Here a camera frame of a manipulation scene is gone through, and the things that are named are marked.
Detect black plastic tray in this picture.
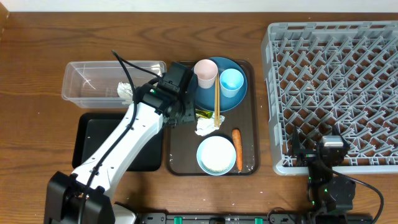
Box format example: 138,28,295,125
72,113,163,172

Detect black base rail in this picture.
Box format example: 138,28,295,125
136,213,307,224

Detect left wooden chopstick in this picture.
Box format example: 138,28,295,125
214,73,219,127

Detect right wooden chopstick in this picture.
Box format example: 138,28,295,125
218,74,220,128

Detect light blue cup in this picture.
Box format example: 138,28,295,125
220,68,244,98

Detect white tissue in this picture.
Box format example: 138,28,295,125
117,82,133,105
195,115,220,136

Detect blue plate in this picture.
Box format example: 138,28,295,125
193,57,248,112

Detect wooden chopstick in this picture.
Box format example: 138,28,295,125
214,73,219,127
218,74,220,128

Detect orange carrot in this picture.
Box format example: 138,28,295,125
232,129,243,171

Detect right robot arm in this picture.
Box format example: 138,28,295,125
289,128,356,223

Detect grey dishwasher rack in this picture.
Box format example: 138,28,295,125
261,21,397,175

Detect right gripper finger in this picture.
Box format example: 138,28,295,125
291,126,300,150
331,125,349,148

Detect clear plastic bin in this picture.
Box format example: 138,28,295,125
61,60,168,110

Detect pink cup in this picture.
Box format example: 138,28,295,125
193,59,218,89

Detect light blue rice bowl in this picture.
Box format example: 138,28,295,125
197,136,236,176

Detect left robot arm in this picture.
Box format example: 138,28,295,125
44,84,195,223

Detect foil snack wrapper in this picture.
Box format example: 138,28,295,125
195,109,213,119

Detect brown serving tray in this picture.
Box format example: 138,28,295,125
166,60,260,176

